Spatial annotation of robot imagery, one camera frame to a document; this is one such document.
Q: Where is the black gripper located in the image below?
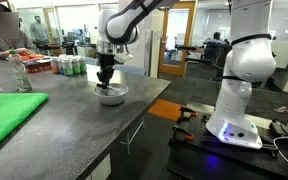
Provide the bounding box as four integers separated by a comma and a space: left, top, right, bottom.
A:
96, 54, 115, 88

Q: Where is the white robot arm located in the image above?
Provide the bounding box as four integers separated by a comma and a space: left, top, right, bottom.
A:
97, 0, 276, 149

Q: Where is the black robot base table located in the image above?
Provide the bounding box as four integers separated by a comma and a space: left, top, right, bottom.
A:
167, 112, 288, 180

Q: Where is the white bowl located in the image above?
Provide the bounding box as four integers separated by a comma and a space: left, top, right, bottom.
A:
93, 83, 129, 106

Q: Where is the blue label can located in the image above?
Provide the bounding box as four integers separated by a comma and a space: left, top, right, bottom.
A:
57, 57, 63, 74

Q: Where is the orange label can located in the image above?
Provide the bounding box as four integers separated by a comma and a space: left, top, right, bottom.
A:
50, 57, 59, 74

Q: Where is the wooden framed door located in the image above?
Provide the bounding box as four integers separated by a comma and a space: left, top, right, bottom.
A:
159, 1, 195, 76

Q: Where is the standing man in background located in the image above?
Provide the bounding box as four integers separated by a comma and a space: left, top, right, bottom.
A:
30, 16, 49, 44

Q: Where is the clear plastic water bottle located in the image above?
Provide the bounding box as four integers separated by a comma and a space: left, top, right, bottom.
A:
7, 48, 32, 92

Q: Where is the orange black clamp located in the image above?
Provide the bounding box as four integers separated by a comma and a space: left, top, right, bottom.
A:
178, 107, 198, 121
168, 125, 195, 146

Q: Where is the green folded cloth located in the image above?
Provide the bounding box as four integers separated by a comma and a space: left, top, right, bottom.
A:
0, 93, 48, 143

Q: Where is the seated person grey sweater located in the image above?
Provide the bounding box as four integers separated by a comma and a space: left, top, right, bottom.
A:
0, 4, 35, 59

